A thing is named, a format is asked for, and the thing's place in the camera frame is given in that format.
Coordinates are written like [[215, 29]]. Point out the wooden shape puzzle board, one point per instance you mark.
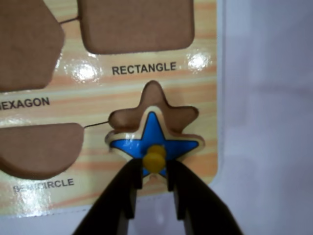
[[137, 83]]

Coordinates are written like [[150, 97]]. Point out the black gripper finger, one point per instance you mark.
[[115, 200], [200, 210]]

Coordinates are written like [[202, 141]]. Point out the blue star piece yellow pin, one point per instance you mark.
[[151, 129]]

